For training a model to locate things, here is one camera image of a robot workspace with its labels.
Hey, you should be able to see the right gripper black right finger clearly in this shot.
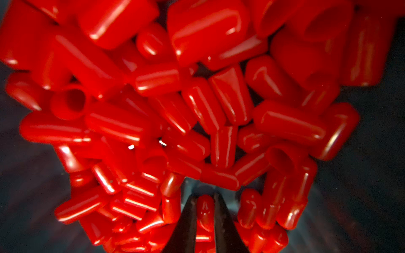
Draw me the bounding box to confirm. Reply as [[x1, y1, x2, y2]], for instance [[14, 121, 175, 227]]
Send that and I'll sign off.
[[214, 192, 249, 253]]

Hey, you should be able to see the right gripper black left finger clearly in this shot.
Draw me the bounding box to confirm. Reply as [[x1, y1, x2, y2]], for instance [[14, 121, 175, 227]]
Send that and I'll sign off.
[[162, 195, 198, 253]]

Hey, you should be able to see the red screw sleeve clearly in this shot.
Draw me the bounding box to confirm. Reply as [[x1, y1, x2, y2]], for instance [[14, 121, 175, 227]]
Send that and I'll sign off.
[[196, 195, 215, 242]]

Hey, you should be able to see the red sleeve right centre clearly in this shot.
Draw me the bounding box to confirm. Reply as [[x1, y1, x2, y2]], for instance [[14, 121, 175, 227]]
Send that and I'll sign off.
[[252, 100, 327, 146]]

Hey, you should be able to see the dark blue tray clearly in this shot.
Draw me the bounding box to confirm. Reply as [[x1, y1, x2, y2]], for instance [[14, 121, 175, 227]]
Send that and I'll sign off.
[[1, 1, 405, 253]]

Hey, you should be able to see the red sleeve left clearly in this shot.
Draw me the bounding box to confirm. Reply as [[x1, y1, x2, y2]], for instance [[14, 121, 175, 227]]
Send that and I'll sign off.
[[19, 112, 99, 145]]

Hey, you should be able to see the red sleeve large top centre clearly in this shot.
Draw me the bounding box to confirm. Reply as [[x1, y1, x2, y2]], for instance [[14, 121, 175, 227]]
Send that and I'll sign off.
[[167, 0, 250, 66]]

